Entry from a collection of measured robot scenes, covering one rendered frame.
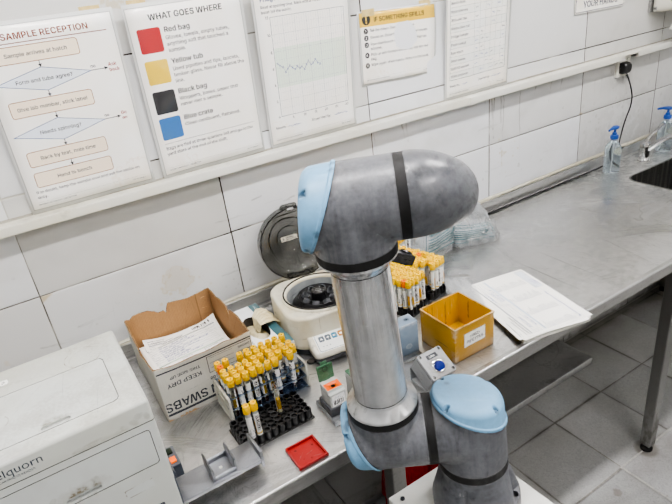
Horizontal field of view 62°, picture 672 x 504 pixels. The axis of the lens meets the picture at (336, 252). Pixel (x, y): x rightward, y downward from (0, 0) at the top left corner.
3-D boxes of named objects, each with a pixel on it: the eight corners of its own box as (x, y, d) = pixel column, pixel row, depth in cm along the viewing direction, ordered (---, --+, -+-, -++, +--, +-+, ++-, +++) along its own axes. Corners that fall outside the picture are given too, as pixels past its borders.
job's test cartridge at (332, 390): (332, 415, 126) (329, 393, 123) (322, 404, 129) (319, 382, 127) (348, 408, 127) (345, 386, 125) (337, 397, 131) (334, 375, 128)
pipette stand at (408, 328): (389, 370, 140) (386, 337, 135) (375, 356, 145) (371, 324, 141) (422, 356, 143) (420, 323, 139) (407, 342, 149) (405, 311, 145)
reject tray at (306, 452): (300, 471, 114) (300, 468, 114) (285, 451, 120) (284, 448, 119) (329, 455, 117) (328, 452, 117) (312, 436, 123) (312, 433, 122)
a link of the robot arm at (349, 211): (441, 481, 92) (406, 168, 66) (350, 489, 93) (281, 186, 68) (432, 426, 102) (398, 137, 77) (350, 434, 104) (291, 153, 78)
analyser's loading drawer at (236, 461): (167, 519, 105) (160, 499, 103) (157, 496, 111) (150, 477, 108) (265, 465, 114) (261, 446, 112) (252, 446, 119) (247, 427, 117)
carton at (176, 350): (167, 424, 132) (151, 372, 125) (136, 365, 154) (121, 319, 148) (262, 379, 142) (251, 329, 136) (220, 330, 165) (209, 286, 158)
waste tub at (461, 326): (455, 365, 139) (454, 331, 134) (420, 340, 149) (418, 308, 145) (494, 344, 144) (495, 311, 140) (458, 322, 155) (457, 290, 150)
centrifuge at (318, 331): (304, 371, 143) (297, 331, 138) (270, 317, 168) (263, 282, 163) (388, 341, 151) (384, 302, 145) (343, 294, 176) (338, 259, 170)
